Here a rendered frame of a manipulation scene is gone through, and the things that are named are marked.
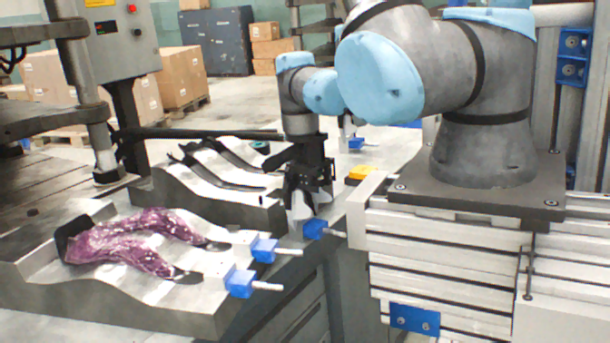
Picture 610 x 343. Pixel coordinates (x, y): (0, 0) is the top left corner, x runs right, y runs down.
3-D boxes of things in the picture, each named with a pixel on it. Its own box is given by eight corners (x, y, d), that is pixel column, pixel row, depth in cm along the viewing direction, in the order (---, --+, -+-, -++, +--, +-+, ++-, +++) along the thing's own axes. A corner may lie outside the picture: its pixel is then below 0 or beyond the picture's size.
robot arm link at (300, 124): (272, 114, 92) (296, 103, 98) (275, 136, 94) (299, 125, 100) (304, 116, 88) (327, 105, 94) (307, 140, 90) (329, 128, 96)
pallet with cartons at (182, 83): (212, 102, 624) (202, 44, 597) (181, 119, 552) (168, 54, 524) (134, 105, 657) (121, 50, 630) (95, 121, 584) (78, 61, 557)
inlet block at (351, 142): (381, 150, 153) (380, 134, 151) (376, 155, 149) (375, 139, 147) (345, 146, 159) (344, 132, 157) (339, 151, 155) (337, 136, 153)
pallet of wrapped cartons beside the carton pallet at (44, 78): (173, 125, 529) (156, 40, 494) (127, 149, 459) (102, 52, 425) (88, 124, 570) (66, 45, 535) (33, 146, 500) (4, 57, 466)
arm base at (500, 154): (539, 155, 73) (545, 92, 69) (534, 194, 61) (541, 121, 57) (440, 149, 80) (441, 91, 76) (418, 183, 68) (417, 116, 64)
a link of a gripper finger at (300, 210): (306, 238, 95) (309, 192, 94) (282, 231, 98) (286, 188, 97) (314, 235, 98) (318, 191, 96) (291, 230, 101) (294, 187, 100)
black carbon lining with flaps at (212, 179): (299, 178, 118) (295, 142, 115) (258, 204, 106) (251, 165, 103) (202, 161, 137) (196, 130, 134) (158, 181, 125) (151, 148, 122)
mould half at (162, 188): (334, 198, 122) (329, 149, 117) (271, 245, 103) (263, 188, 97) (200, 171, 150) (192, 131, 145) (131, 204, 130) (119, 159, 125)
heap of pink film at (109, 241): (213, 235, 97) (207, 200, 94) (165, 286, 81) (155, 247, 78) (110, 227, 105) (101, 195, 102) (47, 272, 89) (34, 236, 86)
